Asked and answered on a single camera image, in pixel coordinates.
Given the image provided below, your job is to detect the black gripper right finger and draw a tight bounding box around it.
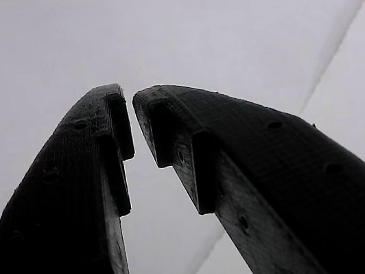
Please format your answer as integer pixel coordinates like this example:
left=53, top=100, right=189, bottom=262
left=130, top=51, right=365, bottom=274

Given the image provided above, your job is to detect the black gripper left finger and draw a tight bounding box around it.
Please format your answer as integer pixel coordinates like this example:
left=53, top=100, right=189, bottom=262
left=0, top=81, right=156, bottom=274

